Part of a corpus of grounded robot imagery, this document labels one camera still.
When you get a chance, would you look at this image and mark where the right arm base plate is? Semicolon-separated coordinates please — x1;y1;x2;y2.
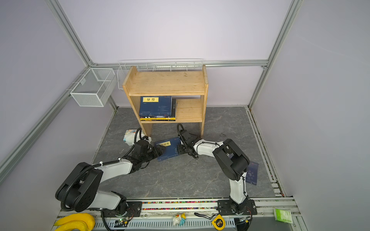
216;198;258;216

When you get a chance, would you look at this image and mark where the wooden two-tier shelf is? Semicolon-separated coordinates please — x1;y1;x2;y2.
122;66;209;137

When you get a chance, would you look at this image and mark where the yellow banana toy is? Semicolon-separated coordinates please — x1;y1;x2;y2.
54;213;95;231

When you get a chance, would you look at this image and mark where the white tissue pack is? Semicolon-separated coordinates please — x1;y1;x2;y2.
123;129;152;146

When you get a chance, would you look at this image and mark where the aluminium rail with cable duct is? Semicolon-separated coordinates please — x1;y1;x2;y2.
52;197;307;231

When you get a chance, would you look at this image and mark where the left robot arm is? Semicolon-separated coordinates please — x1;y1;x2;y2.
55;128;165;216

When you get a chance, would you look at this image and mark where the white mesh box basket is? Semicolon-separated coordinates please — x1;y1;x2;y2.
70;68;117;107

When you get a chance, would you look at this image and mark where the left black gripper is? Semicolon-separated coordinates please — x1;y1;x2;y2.
141;144;166;163

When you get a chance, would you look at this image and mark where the green white small box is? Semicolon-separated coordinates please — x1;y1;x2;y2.
274;208;293;224

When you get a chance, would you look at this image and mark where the blue folder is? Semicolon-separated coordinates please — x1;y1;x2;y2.
245;161;259;185
155;137;181;161
139;96;172;116

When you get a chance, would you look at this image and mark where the white wire rack basket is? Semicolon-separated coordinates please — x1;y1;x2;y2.
116;58;204;90

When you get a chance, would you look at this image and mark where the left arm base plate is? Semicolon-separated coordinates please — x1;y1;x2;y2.
103;201;143;218

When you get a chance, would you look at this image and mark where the yellow tape measure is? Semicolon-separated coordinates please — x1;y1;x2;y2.
211;214;225;231

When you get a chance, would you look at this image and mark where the dark wolf cover book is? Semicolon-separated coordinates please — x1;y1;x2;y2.
171;99;177;120

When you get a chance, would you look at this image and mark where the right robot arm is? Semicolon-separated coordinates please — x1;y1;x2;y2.
177;128;250;214

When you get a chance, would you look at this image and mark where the black book gold title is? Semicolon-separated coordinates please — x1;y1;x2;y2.
140;117;176;121

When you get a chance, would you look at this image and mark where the small colourful toy figure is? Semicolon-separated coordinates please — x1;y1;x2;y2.
172;213;187;226

